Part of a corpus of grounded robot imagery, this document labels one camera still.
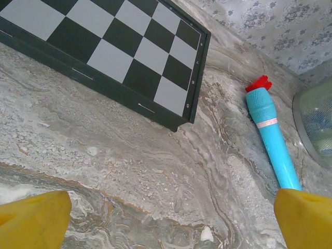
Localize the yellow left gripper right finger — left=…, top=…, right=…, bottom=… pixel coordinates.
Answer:
left=273, top=188, right=332, bottom=249

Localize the blue toy microphone red top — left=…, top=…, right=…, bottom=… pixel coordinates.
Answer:
left=245, top=74, right=303, bottom=192

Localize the black and grey chessboard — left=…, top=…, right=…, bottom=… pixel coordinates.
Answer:
left=0, top=0, right=212, bottom=133

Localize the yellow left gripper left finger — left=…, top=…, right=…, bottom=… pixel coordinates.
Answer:
left=0, top=190, right=73, bottom=249

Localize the grey mesh waste bin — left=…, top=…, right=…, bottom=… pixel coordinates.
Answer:
left=292, top=77, right=332, bottom=171

